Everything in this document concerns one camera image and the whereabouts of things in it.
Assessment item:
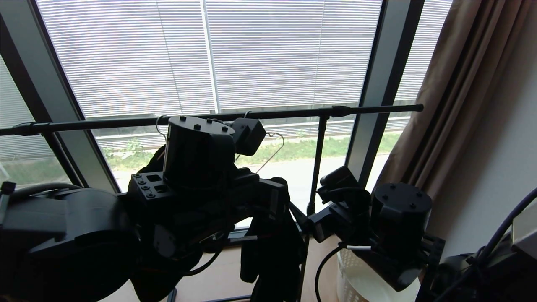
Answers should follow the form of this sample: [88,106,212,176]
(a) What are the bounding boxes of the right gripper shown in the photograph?
[308,201,372,244]

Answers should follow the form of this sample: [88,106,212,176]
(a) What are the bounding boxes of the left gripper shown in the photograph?
[235,168,290,223]

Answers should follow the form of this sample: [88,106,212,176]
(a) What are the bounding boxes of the black garment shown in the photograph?
[240,176,309,302]

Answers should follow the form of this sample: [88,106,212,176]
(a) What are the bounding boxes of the black shorts with white cords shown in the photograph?
[130,145,202,302]

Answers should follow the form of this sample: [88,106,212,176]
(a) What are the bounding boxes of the white laundry basket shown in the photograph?
[337,247,420,302]

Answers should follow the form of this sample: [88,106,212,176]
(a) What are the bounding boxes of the black clothes rack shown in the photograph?
[0,104,424,302]

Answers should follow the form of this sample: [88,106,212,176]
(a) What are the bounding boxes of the window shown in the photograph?
[0,0,454,210]

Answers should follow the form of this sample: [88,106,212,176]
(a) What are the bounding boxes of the brown curtain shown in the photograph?
[373,0,537,235]

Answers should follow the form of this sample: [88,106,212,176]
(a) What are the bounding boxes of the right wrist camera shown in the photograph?
[317,166,361,204]

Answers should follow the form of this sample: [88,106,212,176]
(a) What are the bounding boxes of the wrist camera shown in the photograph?
[317,166,361,204]
[230,117,267,156]

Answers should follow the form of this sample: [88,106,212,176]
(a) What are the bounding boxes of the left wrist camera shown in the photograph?
[230,117,267,156]

